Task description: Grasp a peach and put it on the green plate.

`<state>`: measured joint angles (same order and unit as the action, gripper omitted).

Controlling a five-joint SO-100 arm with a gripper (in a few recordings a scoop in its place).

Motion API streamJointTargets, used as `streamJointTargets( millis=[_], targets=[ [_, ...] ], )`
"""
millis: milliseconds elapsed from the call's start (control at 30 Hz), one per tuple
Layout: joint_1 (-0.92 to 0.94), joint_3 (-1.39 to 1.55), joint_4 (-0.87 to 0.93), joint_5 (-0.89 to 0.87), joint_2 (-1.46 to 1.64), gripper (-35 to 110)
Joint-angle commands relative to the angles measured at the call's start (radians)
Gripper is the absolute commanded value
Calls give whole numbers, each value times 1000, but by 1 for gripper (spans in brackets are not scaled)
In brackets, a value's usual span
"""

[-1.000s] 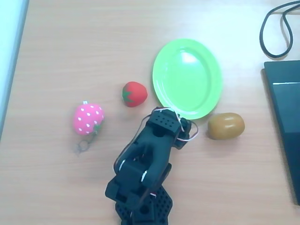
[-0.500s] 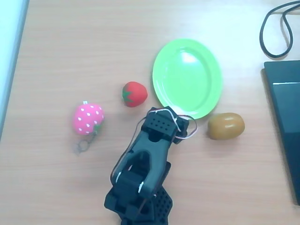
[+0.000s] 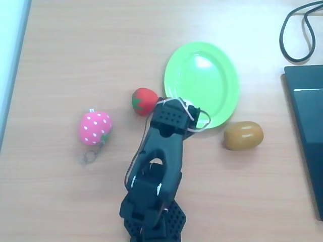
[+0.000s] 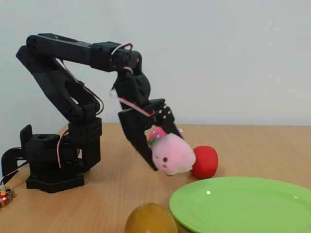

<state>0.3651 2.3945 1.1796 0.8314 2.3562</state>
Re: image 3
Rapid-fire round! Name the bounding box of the white red black servo cable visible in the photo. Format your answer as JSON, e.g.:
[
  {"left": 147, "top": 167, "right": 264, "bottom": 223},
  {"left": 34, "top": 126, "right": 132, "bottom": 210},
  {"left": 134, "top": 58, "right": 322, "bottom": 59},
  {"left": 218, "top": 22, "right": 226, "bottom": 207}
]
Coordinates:
[
  {"left": 123, "top": 114, "right": 154, "bottom": 190},
  {"left": 155, "top": 97, "right": 211, "bottom": 134}
]

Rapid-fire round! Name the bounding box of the metal keyring chain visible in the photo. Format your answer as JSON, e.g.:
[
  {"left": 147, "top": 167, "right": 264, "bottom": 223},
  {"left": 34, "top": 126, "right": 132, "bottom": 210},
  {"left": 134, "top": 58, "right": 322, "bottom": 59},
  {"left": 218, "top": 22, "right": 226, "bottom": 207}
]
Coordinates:
[{"left": 80, "top": 140, "right": 105, "bottom": 167}]

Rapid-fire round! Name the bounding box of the green plastic plate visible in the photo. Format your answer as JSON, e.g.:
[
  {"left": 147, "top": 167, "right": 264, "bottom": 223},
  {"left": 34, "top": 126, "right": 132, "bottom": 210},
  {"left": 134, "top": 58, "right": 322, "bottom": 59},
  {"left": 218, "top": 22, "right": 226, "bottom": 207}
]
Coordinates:
[{"left": 164, "top": 41, "right": 240, "bottom": 130}]

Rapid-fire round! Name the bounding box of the black cable loop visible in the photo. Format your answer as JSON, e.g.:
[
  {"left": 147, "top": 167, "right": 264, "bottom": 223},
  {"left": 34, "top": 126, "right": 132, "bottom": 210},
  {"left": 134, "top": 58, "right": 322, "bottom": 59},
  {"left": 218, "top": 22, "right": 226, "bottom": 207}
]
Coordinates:
[{"left": 279, "top": 0, "right": 323, "bottom": 64}]

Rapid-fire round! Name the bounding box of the brown kiwi toy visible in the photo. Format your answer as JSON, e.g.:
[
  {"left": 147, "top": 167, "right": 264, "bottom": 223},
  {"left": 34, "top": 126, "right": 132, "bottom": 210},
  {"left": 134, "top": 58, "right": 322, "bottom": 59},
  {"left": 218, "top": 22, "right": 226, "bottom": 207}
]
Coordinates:
[{"left": 223, "top": 121, "right": 264, "bottom": 151}]

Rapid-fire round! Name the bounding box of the pink strawberry plush toy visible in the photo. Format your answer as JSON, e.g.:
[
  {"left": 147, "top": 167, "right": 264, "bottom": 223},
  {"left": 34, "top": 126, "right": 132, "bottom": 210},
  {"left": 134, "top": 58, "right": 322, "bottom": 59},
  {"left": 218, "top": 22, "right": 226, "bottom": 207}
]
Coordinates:
[{"left": 77, "top": 110, "right": 113, "bottom": 146}]

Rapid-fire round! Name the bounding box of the red strawberry toy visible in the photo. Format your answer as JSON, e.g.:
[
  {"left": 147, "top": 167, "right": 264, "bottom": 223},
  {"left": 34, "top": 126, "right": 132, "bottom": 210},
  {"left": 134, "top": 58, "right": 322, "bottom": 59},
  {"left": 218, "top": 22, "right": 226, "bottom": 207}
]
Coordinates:
[{"left": 131, "top": 87, "right": 159, "bottom": 116}]

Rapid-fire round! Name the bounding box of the black laptop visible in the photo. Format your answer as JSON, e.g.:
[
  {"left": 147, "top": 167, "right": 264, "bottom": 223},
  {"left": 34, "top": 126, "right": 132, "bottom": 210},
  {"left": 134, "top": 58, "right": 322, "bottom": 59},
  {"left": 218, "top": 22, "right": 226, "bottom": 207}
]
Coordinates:
[{"left": 281, "top": 64, "right": 323, "bottom": 222}]

